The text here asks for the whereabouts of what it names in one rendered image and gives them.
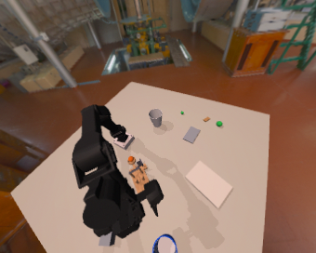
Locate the blue mug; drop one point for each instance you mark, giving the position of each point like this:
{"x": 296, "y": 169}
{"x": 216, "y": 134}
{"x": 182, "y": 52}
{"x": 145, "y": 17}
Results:
{"x": 165, "y": 244}

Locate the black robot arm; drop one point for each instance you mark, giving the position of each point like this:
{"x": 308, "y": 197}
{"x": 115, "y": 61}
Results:
{"x": 104, "y": 207}

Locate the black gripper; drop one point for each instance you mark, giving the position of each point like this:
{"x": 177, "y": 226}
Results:
{"x": 152, "y": 191}

